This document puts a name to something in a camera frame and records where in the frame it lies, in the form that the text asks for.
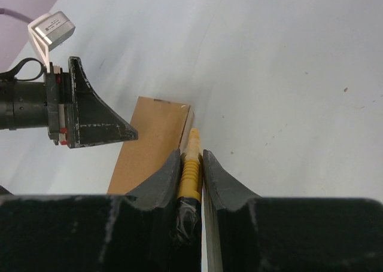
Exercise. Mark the brown cardboard express box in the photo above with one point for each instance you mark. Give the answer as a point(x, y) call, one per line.
point(162, 126)

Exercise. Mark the yellow utility knife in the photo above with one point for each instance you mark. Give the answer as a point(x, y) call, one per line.
point(190, 192)

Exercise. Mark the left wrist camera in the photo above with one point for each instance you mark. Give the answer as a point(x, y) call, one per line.
point(47, 32)

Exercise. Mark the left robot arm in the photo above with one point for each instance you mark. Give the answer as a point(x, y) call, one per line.
point(23, 102)

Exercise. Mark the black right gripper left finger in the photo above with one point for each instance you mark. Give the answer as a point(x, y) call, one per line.
point(131, 232)

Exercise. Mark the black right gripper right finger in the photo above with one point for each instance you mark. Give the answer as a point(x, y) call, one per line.
point(248, 232)

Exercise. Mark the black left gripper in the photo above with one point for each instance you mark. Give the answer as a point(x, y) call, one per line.
point(76, 115)

